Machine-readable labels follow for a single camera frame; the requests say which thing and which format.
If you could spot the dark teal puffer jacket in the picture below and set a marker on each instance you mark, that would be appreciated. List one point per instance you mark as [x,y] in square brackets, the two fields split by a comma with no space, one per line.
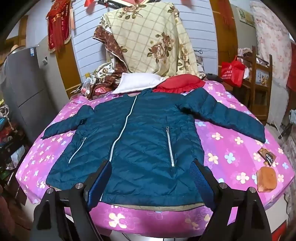
[150,140]

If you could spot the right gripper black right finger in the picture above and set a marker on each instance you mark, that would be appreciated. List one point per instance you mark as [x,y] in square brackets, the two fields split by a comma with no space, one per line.
[237,214]

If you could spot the red shopping bag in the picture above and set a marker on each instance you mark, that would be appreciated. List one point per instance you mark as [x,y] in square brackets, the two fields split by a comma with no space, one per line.
[232,73]

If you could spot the red ruffled pillow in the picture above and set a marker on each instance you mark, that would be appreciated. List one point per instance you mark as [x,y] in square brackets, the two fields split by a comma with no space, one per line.
[180,84]

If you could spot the dark snack packet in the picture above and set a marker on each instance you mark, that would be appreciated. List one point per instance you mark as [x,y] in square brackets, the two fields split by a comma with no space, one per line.
[267,155]

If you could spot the brown patterned blanket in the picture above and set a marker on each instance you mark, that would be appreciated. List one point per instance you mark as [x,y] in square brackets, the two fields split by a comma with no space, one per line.
[106,77]

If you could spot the orange brown pouch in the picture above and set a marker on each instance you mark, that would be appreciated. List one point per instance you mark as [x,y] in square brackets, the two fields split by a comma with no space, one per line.
[266,179]

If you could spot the red hanging banner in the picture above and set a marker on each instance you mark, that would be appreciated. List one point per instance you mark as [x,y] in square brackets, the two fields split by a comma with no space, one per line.
[58,22]

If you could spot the white pillow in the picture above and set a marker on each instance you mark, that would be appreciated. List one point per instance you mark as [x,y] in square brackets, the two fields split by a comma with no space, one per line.
[131,82]

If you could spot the wooden chair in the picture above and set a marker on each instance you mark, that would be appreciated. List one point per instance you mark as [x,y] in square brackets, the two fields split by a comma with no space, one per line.
[258,86]

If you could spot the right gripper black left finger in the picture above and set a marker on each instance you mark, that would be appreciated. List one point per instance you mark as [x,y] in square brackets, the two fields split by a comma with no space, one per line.
[65,214]

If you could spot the pink floral bed sheet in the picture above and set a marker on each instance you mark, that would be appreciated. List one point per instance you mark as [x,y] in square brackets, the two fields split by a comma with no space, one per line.
[231,156]

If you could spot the cream floral quilt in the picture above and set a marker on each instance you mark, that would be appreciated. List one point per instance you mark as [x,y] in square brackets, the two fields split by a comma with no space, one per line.
[147,38]

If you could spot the grey refrigerator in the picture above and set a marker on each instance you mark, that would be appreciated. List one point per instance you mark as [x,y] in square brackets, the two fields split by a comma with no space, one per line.
[25,92]

